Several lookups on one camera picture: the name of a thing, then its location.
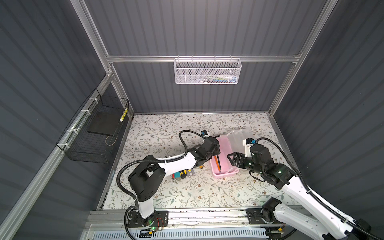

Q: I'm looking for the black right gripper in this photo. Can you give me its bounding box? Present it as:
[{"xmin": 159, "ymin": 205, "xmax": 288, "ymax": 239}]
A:
[{"xmin": 226, "ymin": 150, "xmax": 263, "ymax": 175}]

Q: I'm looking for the pink plastic tool box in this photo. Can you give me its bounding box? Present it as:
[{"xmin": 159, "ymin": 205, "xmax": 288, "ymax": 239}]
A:
[{"xmin": 197, "ymin": 128, "xmax": 256, "ymax": 180}]

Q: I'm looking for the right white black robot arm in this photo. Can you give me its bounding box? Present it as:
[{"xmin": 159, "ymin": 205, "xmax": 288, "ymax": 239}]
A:
[{"xmin": 227, "ymin": 144, "xmax": 375, "ymax": 240}]

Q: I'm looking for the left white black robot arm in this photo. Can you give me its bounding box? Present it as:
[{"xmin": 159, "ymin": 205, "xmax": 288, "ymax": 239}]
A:
[{"xmin": 128, "ymin": 137, "xmax": 220, "ymax": 220}]

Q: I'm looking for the black yellow screwdriver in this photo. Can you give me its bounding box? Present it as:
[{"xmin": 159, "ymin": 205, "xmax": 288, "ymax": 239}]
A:
[{"xmin": 180, "ymin": 170, "xmax": 187, "ymax": 179}]

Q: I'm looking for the yellow tube in basket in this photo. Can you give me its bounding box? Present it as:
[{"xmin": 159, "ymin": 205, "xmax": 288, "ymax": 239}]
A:
[{"xmin": 120, "ymin": 108, "xmax": 128, "ymax": 122}]

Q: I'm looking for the black pad in basket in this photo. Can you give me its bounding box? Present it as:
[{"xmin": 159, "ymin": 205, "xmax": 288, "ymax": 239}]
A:
[{"xmin": 87, "ymin": 112, "xmax": 121, "ymax": 137}]

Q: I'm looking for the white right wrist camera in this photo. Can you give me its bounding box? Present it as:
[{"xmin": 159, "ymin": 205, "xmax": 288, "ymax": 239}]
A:
[{"xmin": 243, "ymin": 138, "xmax": 257, "ymax": 157}]

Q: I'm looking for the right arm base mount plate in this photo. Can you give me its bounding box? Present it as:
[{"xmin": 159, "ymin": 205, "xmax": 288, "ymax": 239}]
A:
[{"xmin": 246, "ymin": 208, "xmax": 281, "ymax": 225}]

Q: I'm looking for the white wire mesh basket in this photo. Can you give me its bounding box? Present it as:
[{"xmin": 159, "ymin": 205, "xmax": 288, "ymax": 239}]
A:
[{"xmin": 173, "ymin": 58, "xmax": 242, "ymax": 85}]

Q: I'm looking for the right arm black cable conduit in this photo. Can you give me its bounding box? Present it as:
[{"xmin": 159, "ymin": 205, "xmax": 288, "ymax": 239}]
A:
[{"xmin": 256, "ymin": 137, "xmax": 384, "ymax": 240}]

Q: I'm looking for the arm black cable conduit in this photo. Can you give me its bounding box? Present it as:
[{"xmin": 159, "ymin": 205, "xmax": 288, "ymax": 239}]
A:
[
  {"xmin": 256, "ymin": 137, "xmax": 384, "ymax": 240},
  {"xmin": 116, "ymin": 129, "xmax": 208, "ymax": 240}
]

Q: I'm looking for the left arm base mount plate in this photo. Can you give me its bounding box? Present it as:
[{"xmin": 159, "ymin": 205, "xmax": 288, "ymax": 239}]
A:
[{"xmin": 128, "ymin": 211, "xmax": 169, "ymax": 228}]

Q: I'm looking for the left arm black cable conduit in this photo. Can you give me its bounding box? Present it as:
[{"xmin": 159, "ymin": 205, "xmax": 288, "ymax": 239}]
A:
[{"xmin": 116, "ymin": 129, "xmax": 208, "ymax": 240}]

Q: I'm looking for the black wire basket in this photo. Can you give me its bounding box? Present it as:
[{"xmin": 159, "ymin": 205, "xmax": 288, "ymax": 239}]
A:
[{"xmin": 57, "ymin": 90, "xmax": 130, "ymax": 164}]

